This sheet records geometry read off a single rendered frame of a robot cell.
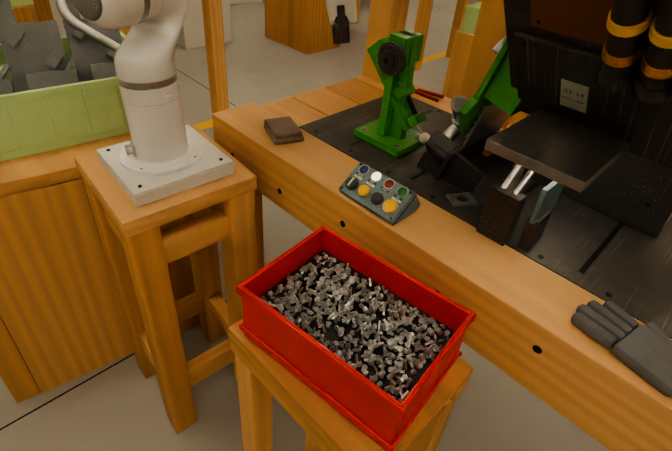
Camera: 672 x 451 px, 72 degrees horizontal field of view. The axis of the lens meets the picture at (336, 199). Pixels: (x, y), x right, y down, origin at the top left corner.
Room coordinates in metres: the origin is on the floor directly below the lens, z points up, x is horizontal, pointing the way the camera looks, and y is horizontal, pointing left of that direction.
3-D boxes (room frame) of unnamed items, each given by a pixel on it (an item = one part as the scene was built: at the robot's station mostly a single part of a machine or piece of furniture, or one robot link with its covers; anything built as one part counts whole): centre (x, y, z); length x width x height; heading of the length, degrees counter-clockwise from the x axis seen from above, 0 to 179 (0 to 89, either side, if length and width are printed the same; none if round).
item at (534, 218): (0.71, -0.39, 0.97); 0.10 x 0.02 x 0.14; 138
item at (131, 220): (0.93, 0.42, 0.83); 0.32 x 0.32 x 0.04; 44
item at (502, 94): (0.89, -0.33, 1.17); 0.13 x 0.12 x 0.20; 48
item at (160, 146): (0.93, 0.42, 0.97); 0.19 x 0.19 x 0.18
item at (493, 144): (0.76, -0.42, 1.11); 0.39 x 0.16 x 0.03; 138
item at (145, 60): (0.96, 0.42, 1.19); 0.19 x 0.12 x 0.24; 158
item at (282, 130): (1.05, 0.15, 0.91); 0.10 x 0.08 x 0.03; 26
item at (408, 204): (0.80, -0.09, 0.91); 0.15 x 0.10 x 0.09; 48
